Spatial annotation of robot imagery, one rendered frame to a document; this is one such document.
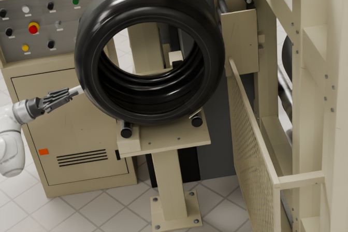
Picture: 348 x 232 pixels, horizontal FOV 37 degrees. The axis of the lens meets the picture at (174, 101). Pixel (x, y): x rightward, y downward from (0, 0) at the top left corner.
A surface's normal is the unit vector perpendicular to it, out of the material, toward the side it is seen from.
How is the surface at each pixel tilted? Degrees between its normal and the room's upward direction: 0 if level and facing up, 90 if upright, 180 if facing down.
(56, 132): 90
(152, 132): 0
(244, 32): 90
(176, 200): 90
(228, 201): 0
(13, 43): 90
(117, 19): 80
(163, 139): 0
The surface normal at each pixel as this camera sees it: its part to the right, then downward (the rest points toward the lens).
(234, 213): -0.13, -0.82
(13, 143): 0.71, -0.50
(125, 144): 0.09, 0.54
